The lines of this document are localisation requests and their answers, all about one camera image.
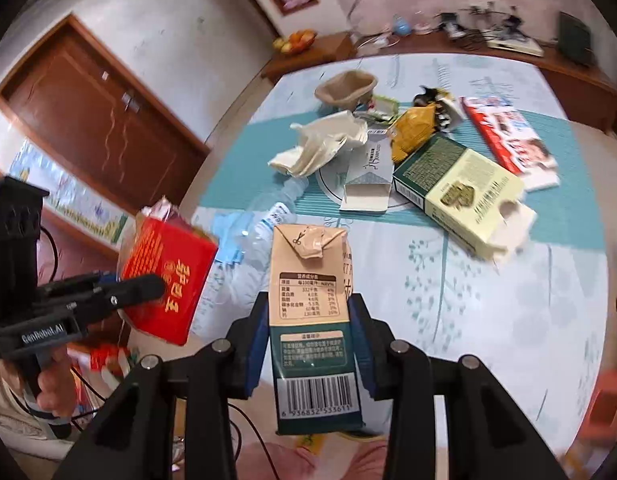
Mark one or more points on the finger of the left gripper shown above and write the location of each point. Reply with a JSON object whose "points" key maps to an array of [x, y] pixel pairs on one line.
{"points": [[91, 298]]}

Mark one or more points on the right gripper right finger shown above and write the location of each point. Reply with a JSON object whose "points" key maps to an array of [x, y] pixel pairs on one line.
{"points": [[488, 436]]}

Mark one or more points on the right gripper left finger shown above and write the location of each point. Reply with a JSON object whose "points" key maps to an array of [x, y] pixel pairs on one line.
{"points": [[132, 435]]}

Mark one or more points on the red cigarette box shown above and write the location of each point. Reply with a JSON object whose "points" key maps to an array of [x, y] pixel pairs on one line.
{"points": [[164, 243]]}

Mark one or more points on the beige green milk carton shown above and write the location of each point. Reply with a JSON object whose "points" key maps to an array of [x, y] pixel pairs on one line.
{"points": [[314, 370]]}

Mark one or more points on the clear plastic water bottle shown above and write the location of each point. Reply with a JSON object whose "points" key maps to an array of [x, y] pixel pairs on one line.
{"points": [[229, 292]]}

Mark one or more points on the blue face mask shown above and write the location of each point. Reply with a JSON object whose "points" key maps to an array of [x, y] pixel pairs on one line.
{"points": [[231, 230]]}

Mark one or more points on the beige paper bag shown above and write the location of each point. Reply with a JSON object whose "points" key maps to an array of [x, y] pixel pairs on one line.
{"points": [[319, 142]]}

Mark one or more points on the white small carton box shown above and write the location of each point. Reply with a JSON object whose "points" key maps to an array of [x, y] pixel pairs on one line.
{"points": [[369, 177]]}

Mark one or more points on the yellow snack wrapper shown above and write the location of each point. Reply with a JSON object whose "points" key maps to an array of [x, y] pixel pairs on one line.
{"points": [[413, 128]]}

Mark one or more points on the brown paper pulp bowl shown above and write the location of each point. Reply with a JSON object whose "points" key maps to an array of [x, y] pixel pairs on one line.
{"points": [[347, 90]]}

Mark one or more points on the person left hand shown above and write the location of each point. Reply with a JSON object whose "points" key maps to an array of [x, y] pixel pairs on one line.
{"points": [[56, 383]]}

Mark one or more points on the brown wooden door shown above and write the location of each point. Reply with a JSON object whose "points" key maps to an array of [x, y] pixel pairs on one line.
{"points": [[75, 100]]}

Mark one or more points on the patterned light blue tablecloth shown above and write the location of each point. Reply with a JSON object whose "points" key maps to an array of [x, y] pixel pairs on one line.
{"points": [[537, 320]]}

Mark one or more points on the green cream carton box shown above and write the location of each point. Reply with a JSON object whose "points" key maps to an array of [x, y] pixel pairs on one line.
{"points": [[474, 199]]}

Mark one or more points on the red white chocolate box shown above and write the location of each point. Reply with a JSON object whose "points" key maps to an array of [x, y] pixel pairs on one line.
{"points": [[514, 143]]}

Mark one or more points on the fruit bowl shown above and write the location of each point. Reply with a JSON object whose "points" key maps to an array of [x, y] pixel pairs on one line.
{"points": [[296, 43]]}

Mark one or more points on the wooden tv cabinet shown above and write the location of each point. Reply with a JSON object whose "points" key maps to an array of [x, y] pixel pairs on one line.
{"points": [[549, 86]]}

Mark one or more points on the white set-top box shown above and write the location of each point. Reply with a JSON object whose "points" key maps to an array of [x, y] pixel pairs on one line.
{"points": [[514, 43]]}

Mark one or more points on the dark green air fryer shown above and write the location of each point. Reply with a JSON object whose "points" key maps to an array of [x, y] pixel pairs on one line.
{"points": [[575, 40]]}

